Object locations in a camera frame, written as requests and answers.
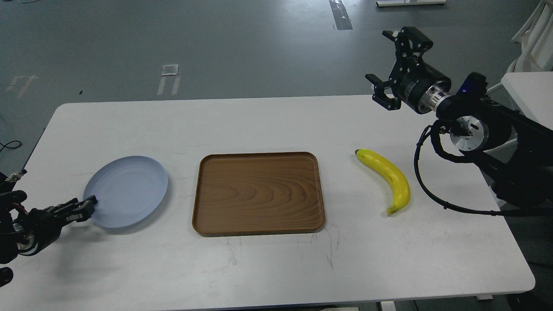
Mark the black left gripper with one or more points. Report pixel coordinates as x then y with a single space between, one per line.
40 228

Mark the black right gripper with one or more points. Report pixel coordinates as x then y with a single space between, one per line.
411 77

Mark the light blue plate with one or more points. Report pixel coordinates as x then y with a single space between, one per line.
127 190

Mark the yellow banana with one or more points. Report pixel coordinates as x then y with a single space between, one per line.
395 178

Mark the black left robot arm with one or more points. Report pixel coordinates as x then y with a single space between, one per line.
10 207

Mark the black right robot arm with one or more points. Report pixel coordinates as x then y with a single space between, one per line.
470 127

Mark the white side table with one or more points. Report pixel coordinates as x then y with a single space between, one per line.
533 94

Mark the brown wooden tray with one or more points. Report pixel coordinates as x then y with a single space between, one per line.
258 194

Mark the white floor base plate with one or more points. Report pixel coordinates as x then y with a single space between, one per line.
383 3

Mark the white chair frame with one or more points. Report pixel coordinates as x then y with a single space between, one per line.
536 41

